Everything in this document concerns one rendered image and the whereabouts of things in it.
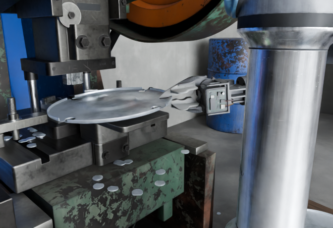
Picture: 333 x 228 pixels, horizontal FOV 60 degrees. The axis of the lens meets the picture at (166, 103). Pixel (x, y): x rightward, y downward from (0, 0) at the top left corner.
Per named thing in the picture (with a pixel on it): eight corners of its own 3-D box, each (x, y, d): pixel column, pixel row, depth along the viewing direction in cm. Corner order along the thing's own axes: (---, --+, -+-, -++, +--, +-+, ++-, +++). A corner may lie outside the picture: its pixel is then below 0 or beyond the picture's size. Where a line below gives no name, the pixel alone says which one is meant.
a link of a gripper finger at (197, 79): (178, 78, 68) (214, 75, 70) (177, 77, 70) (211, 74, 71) (179, 97, 69) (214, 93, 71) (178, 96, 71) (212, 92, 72)
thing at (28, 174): (168, 135, 89) (168, 117, 88) (16, 195, 57) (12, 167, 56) (109, 116, 109) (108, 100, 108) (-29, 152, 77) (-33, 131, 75)
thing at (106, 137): (171, 165, 68) (171, 111, 65) (125, 189, 58) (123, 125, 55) (107, 139, 85) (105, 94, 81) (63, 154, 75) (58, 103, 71)
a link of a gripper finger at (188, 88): (161, 89, 64) (201, 85, 65) (157, 85, 69) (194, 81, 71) (162, 103, 65) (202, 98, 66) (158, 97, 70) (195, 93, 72)
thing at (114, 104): (107, 87, 88) (107, 85, 88) (193, 92, 73) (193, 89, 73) (20, 115, 65) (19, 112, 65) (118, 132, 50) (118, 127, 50)
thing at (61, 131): (120, 121, 84) (119, 111, 83) (54, 140, 70) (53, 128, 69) (89, 111, 94) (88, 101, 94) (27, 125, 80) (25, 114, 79)
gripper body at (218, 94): (203, 84, 63) (255, 78, 65) (193, 78, 71) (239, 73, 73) (205, 117, 65) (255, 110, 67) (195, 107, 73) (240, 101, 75)
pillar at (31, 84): (41, 115, 79) (35, 64, 76) (33, 117, 78) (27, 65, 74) (37, 113, 81) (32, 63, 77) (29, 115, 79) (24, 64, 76)
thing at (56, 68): (118, 77, 81) (117, 57, 79) (49, 86, 66) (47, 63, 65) (86, 71, 91) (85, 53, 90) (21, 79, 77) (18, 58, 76)
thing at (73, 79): (85, 83, 79) (84, 69, 78) (69, 85, 75) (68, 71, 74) (79, 81, 81) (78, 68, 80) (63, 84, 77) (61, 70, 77)
